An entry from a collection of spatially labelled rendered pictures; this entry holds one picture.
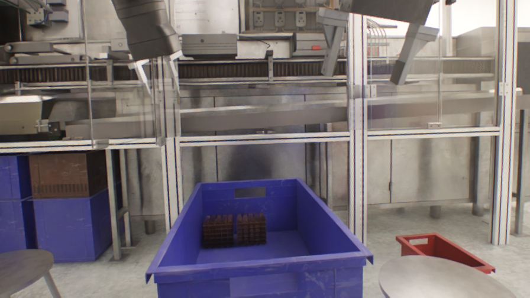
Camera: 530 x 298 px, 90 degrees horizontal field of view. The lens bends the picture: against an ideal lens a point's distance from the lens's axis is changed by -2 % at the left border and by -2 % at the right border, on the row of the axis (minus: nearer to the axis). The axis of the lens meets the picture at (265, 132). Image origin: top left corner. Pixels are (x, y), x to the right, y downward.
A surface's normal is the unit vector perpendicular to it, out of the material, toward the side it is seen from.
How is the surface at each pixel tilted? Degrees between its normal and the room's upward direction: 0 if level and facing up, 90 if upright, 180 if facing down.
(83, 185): 90
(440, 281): 0
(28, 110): 79
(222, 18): 90
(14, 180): 90
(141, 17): 122
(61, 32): 90
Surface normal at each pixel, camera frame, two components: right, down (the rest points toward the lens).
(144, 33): -0.11, 0.42
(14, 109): 0.06, -0.12
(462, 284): -0.03, -1.00
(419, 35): 0.11, 0.46
